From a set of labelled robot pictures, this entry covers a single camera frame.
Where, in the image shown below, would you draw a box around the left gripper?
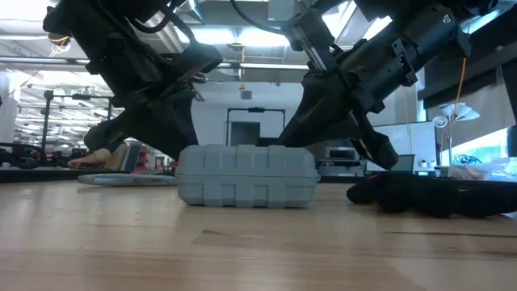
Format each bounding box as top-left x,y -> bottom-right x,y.
83,42 -> 224,160

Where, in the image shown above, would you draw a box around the yellow ceiling drop cord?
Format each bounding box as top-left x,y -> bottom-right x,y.
238,44 -> 247,91

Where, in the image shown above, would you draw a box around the long tube ceiling light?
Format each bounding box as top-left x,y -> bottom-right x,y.
0,56 -> 312,70

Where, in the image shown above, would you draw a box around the black looped cable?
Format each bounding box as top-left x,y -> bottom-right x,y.
229,0 -> 288,36

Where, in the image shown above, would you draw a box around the black work glove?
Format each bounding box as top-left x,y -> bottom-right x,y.
346,173 -> 517,219

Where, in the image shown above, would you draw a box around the whiteboard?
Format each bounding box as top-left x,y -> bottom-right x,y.
371,120 -> 438,173

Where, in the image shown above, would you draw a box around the yellow hanging cable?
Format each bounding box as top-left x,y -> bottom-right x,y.
454,57 -> 469,105

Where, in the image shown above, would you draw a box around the blue-grey chair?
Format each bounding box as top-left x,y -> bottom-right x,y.
120,143 -> 145,171

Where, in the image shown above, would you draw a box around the clear plastic bag pile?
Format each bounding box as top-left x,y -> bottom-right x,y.
443,155 -> 517,183

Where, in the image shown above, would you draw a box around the black cable bundle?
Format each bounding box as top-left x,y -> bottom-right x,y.
454,153 -> 484,166

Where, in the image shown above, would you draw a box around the grey plastic tool case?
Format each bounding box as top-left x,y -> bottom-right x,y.
174,144 -> 320,209

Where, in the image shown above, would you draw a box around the tortoise-frame safety glasses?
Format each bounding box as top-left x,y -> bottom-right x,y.
76,172 -> 178,188

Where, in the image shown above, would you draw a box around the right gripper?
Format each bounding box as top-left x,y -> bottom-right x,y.
277,11 -> 400,171

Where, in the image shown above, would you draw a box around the black equipment cabinet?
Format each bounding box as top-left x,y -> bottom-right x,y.
317,141 -> 367,177

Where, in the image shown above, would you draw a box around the grey mesh office chair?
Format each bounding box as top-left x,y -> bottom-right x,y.
397,154 -> 416,175

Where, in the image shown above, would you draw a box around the black rig frame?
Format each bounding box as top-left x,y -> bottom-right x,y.
40,89 -> 115,162
225,107 -> 287,146

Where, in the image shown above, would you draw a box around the black round ceiling fixture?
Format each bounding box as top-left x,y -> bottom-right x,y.
47,32 -> 72,56

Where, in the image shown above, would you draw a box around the white multi-head floor lamp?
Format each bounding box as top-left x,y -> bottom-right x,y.
431,102 -> 481,178

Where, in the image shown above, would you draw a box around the silver oven appliance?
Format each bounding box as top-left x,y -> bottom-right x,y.
326,145 -> 359,161

